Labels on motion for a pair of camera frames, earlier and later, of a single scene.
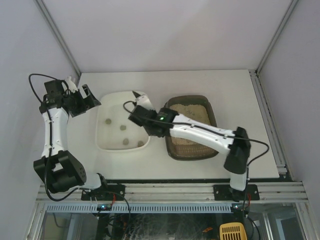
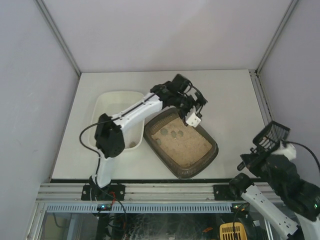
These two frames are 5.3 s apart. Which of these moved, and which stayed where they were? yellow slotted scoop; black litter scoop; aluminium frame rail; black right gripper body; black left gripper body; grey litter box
Moved: black right gripper body; black left gripper body; black litter scoop; grey litter box
Stayed: aluminium frame rail; yellow slotted scoop
